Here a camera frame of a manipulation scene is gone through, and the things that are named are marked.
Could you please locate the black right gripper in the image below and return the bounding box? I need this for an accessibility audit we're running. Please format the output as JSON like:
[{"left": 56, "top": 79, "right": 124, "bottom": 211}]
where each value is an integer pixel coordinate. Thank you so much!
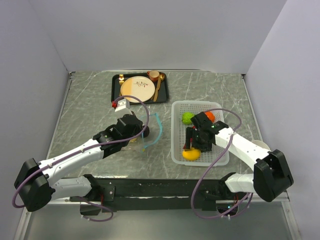
[{"left": 185, "top": 127, "right": 212, "bottom": 153}]

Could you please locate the yellow lemon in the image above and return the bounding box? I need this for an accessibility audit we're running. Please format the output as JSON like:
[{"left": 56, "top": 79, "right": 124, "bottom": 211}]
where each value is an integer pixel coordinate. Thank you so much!
[{"left": 182, "top": 147, "right": 202, "bottom": 161}]

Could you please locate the clear zip top bag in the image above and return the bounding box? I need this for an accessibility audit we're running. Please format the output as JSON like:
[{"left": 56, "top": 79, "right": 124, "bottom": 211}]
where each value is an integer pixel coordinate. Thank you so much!
[{"left": 123, "top": 113, "right": 163, "bottom": 153}]

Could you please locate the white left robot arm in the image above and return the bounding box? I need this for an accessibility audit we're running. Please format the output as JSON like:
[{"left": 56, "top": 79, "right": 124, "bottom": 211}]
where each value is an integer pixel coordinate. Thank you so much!
[{"left": 14, "top": 113, "right": 149, "bottom": 212}]

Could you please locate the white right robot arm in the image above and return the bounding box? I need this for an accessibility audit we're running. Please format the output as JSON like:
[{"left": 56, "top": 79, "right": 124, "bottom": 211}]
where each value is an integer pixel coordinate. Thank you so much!
[{"left": 184, "top": 112, "right": 294, "bottom": 202}]

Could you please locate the red chili pepper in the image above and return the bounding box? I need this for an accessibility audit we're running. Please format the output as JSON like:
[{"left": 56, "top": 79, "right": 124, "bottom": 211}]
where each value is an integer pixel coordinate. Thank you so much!
[{"left": 183, "top": 140, "right": 191, "bottom": 151}]

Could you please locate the green cabbage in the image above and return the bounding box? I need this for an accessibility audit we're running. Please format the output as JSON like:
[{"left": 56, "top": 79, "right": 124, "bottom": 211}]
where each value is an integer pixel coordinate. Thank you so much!
[{"left": 181, "top": 112, "right": 195, "bottom": 125}]

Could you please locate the orange tangerine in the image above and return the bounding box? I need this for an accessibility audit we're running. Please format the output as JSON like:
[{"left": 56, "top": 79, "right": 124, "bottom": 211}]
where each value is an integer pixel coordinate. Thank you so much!
[{"left": 205, "top": 111, "right": 216, "bottom": 123}]

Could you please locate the white plastic basket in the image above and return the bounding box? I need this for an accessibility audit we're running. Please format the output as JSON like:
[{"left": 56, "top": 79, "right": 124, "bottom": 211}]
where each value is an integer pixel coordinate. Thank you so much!
[{"left": 170, "top": 100, "right": 230, "bottom": 167}]

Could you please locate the cream and orange plate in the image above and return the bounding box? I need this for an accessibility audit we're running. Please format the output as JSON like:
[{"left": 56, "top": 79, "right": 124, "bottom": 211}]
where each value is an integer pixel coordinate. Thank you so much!
[{"left": 120, "top": 76, "right": 156, "bottom": 102}]

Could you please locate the black serving tray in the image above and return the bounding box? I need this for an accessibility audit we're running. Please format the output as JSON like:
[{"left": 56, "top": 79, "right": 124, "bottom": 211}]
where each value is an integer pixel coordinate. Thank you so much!
[{"left": 111, "top": 72, "right": 169, "bottom": 104}]

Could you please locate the gold fork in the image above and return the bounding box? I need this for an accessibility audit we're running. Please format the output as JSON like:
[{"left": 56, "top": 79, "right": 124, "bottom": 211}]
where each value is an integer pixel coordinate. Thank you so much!
[{"left": 118, "top": 74, "right": 125, "bottom": 97}]

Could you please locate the gold knife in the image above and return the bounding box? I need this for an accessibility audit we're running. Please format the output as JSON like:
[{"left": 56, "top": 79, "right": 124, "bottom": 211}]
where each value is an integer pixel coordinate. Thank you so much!
[{"left": 153, "top": 74, "right": 161, "bottom": 102}]

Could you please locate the orange ceramic cup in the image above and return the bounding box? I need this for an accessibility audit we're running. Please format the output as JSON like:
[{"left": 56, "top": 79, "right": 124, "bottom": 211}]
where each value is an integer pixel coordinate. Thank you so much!
[{"left": 147, "top": 70, "right": 160, "bottom": 82}]

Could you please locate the gold spoon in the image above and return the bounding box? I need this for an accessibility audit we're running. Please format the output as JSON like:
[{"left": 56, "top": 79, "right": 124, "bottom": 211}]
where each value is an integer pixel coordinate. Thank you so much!
[{"left": 159, "top": 72, "right": 165, "bottom": 82}]

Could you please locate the white paper cup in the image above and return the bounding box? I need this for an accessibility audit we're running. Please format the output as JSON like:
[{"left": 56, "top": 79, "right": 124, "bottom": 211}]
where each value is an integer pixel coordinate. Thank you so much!
[{"left": 252, "top": 140, "right": 271, "bottom": 151}]

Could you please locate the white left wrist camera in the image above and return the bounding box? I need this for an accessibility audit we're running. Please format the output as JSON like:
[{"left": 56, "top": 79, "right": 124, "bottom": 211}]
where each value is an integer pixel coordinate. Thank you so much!
[{"left": 112, "top": 98, "right": 131, "bottom": 115}]

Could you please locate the aluminium frame rail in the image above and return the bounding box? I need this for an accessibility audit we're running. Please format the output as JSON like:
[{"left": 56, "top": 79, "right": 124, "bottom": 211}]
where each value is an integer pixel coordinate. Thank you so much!
[{"left": 214, "top": 189, "right": 291, "bottom": 203}]

